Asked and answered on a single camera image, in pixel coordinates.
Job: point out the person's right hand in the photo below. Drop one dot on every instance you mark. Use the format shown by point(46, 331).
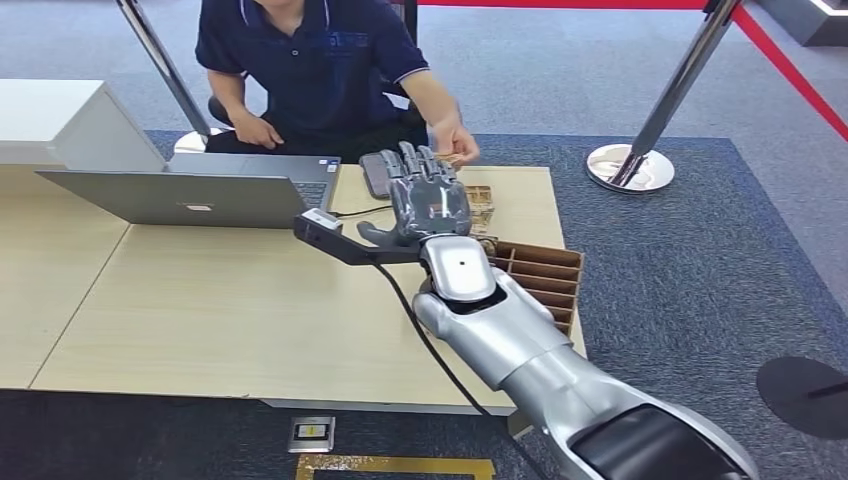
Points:
point(257, 131)

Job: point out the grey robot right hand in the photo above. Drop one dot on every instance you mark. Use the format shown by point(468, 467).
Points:
point(430, 205)

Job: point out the person's left hand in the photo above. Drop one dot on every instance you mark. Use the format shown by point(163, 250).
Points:
point(457, 140)

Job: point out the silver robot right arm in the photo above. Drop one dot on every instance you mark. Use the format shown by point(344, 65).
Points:
point(517, 338)

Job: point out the person's right forearm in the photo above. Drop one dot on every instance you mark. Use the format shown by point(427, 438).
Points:
point(225, 96)

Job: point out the person's left forearm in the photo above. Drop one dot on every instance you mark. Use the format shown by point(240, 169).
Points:
point(427, 96)

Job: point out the person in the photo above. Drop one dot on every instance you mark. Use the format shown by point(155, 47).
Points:
point(311, 66)

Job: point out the brown wooden card organizer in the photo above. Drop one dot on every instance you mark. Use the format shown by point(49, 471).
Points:
point(550, 278)

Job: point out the phone in dark case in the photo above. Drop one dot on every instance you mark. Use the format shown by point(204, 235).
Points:
point(374, 175)

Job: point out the grey laptop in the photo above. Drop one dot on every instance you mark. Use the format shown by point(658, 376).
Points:
point(199, 199)

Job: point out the white counter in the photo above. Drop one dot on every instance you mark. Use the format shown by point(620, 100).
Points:
point(73, 126)

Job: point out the metal floor outlet plate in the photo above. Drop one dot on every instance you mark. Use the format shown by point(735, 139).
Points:
point(311, 434)

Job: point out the red barrier belt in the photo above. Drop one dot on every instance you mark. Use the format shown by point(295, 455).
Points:
point(788, 69)

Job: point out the dark display platform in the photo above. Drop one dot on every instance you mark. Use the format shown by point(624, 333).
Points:
point(795, 20)

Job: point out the black round floor base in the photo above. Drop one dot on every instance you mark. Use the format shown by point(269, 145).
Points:
point(795, 397)

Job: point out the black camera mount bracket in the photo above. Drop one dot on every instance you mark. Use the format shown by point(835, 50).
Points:
point(358, 250)

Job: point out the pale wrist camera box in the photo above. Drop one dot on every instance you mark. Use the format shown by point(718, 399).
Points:
point(322, 219)

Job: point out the chrome stanchion post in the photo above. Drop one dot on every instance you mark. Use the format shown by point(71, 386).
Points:
point(166, 66)
point(669, 99)

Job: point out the gold floor tape frame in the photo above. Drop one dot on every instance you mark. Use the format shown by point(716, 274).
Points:
point(397, 464)

